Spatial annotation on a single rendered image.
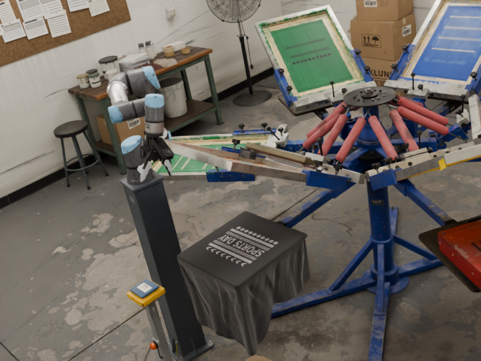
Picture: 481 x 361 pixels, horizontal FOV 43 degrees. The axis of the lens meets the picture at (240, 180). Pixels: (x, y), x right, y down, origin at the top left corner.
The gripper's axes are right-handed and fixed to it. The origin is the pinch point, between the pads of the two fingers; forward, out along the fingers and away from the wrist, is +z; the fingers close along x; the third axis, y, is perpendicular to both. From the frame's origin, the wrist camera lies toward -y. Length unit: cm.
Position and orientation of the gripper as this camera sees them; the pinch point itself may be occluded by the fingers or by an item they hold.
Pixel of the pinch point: (157, 180)
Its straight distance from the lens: 254.9
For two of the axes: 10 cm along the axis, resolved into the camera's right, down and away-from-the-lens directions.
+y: -6.8, -2.2, 7.0
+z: -0.4, 9.6, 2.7
